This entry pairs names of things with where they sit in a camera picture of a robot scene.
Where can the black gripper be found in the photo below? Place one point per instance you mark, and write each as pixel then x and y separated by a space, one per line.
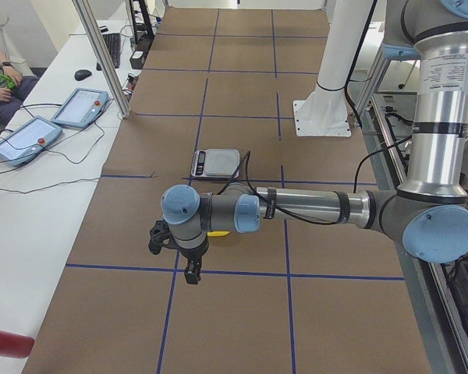
pixel 191 255

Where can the yellow mango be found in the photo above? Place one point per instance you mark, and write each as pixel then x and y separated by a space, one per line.
pixel 218 233

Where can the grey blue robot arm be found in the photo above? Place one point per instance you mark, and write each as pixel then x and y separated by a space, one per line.
pixel 241 207

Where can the silver digital kitchen scale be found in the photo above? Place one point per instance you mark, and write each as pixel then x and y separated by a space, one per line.
pixel 216 163

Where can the far blue teach pendant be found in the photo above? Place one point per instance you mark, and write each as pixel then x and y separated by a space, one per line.
pixel 81 108

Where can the blue teach pendant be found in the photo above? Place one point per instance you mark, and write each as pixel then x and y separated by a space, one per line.
pixel 24 144
pixel 81 108

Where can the red cylinder object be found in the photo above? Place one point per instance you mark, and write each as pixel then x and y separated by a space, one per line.
pixel 14 345

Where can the near blue teach pendant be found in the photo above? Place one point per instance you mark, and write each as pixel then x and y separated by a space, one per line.
pixel 24 144

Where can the small black box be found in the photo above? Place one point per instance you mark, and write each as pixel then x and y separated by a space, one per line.
pixel 137 60

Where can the black computer mouse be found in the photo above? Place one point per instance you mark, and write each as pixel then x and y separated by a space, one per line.
pixel 82 74

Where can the black keyboard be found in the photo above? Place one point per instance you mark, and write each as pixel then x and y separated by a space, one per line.
pixel 113 44

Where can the seated person green shirt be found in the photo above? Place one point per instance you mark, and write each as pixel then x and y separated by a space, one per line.
pixel 14 89

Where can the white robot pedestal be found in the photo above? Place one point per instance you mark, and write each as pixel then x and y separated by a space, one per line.
pixel 324 112

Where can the aluminium frame post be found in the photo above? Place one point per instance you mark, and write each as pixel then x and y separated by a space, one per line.
pixel 98 45

